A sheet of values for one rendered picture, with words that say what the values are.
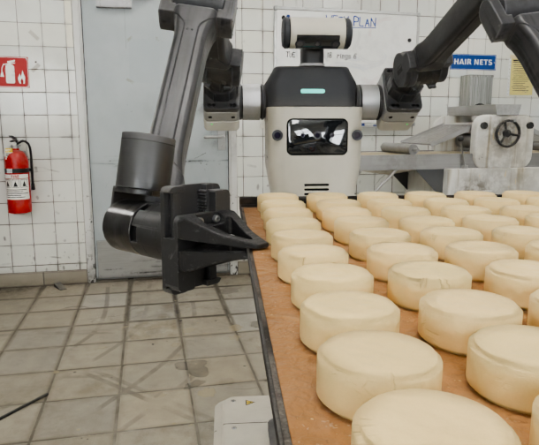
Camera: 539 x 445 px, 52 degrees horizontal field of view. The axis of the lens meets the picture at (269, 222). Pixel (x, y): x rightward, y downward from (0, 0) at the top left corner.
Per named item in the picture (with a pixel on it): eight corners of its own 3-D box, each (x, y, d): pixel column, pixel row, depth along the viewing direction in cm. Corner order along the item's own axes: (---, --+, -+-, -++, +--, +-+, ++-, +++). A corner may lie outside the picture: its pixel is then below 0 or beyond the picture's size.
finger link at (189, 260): (236, 201, 45) (162, 192, 51) (236, 288, 46) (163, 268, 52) (289, 194, 50) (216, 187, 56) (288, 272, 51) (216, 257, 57)
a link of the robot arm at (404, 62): (542, -68, 87) (482, -63, 86) (562, 12, 86) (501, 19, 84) (430, 56, 131) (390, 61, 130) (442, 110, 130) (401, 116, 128)
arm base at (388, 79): (381, 71, 141) (386, 112, 137) (390, 51, 133) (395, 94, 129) (414, 71, 142) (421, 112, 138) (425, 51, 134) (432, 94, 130)
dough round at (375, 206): (375, 213, 66) (375, 196, 66) (417, 216, 64) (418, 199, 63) (360, 219, 62) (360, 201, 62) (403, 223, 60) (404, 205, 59)
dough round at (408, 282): (386, 286, 38) (387, 258, 37) (463, 290, 37) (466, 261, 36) (387, 311, 33) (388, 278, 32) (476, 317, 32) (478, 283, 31)
